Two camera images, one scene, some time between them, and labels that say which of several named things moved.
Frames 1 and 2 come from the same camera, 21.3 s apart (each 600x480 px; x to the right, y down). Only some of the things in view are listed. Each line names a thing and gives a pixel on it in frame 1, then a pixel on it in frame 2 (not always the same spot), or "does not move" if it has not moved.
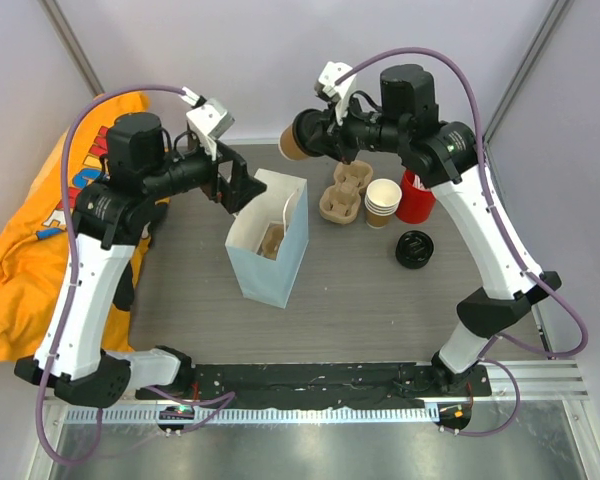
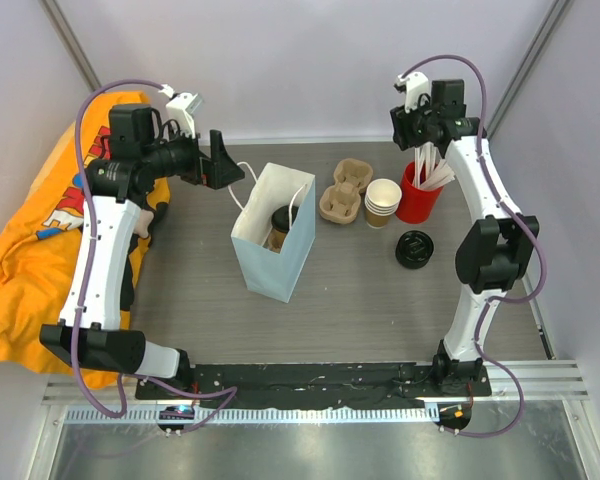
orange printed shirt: x=21 y=272 does not move
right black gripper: x=333 y=141 → x=402 y=125
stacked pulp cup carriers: x=339 y=202 does not move
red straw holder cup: x=414 y=205 does not move
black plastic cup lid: x=304 y=127 → x=280 y=218
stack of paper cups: x=382 y=198 does not move
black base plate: x=324 y=386 does not move
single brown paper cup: x=288 y=147 → x=276 y=237
